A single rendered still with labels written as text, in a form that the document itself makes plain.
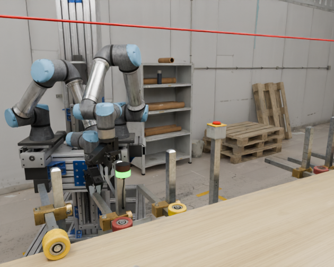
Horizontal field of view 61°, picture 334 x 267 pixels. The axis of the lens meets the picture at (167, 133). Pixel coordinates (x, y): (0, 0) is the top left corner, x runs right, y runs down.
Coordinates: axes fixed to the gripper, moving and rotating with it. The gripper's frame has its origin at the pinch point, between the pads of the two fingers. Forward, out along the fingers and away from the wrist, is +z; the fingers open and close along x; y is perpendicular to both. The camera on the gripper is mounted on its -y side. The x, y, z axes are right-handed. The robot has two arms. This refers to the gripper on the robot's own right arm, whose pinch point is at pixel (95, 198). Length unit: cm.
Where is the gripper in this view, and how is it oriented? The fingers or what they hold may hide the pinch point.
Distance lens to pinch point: 155.6
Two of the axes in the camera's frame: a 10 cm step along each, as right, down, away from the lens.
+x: -8.8, 1.1, -4.7
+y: -4.8, -2.0, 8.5
